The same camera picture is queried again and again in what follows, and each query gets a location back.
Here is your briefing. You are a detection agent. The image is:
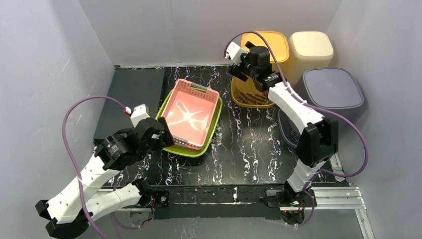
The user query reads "grey slatted waste bin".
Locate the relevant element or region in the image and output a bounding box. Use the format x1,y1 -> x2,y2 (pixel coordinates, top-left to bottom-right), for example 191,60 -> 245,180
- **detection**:
277,67 -> 365,148

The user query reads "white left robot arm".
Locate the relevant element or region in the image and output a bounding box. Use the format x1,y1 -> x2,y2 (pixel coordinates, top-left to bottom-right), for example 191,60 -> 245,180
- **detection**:
35,117 -> 174,239

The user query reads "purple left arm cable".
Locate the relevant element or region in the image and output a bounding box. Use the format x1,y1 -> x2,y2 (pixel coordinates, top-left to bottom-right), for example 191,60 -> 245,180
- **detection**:
61,96 -> 152,239

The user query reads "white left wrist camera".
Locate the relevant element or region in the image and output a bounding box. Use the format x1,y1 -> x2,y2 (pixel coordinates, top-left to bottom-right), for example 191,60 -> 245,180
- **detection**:
124,104 -> 150,127

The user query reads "dark grey flat box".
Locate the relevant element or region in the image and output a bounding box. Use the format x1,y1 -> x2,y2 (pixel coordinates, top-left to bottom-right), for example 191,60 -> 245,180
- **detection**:
93,69 -> 165,144

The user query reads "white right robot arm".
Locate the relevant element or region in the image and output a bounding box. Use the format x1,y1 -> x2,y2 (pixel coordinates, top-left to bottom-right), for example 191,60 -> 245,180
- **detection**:
224,42 -> 338,204

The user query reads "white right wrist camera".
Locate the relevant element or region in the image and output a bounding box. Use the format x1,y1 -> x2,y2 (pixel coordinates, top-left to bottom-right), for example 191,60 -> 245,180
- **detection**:
224,41 -> 248,65

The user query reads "cream bin liner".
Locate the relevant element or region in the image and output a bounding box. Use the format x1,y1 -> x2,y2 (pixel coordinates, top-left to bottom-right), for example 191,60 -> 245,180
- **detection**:
284,31 -> 334,87

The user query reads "pink perforated basket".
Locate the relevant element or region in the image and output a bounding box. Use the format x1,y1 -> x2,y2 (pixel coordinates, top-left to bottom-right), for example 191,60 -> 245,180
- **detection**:
161,78 -> 221,151

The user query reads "green plastic tray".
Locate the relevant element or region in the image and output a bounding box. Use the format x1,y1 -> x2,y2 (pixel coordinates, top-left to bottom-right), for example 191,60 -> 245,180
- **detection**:
155,86 -> 223,158

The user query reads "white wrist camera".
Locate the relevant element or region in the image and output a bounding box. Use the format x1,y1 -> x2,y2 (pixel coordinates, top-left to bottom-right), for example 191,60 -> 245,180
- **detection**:
224,41 -> 248,65
124,104 -> 150,127

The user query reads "orange slatted waste bin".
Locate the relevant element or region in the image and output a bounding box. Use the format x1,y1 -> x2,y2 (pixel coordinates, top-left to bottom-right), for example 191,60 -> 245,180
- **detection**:
224,31 -> 290,109

